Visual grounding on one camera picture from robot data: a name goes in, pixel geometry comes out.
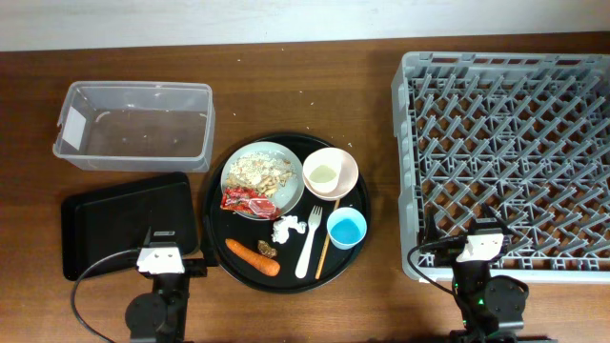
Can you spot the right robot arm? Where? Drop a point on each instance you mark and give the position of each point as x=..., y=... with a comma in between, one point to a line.
x=491, y=306

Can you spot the blue plastic cup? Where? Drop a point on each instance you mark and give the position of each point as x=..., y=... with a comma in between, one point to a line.
x=346, y=227

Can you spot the red snack wrapper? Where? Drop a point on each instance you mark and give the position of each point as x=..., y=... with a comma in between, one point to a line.
x=248, y=201

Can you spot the round black tray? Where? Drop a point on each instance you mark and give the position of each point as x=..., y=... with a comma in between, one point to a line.
x=226, y=224

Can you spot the grey plate with food scraps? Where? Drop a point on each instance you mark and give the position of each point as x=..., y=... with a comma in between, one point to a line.
x=266, y=171

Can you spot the brown food scrap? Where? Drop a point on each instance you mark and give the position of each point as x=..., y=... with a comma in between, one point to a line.
x=266, y=249

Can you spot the orange carrot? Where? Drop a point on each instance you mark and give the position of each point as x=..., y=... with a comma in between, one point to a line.
x=258, y=261

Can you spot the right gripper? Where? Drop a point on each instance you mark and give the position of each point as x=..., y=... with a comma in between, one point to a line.
x=448, y=252

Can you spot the clear plastic bin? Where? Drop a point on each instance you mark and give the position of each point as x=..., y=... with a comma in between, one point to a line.
x=137, y=126

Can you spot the white plastic fork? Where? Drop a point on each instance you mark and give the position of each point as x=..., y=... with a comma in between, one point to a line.
x=313, y=223

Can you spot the pink bowl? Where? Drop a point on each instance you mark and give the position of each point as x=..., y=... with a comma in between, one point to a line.
x=346, y=181

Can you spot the black rectangular tray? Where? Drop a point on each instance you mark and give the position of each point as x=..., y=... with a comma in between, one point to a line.
x=100, y=223

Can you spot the wooden chopstick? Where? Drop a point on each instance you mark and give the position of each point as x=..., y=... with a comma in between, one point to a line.
x=322, y=257

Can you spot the grey dishwasher rack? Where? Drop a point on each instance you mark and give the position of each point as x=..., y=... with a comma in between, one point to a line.
x=527, y=134

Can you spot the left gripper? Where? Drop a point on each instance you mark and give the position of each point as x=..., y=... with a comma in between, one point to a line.
x=196, y=269

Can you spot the cream paper cup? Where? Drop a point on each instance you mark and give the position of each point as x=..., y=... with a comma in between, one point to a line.
x=321, y=169

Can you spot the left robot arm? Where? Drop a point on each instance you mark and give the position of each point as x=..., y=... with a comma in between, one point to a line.
x=161, y=314

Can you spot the white tissue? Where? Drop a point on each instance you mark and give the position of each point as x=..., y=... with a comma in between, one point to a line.
x=283, y=226

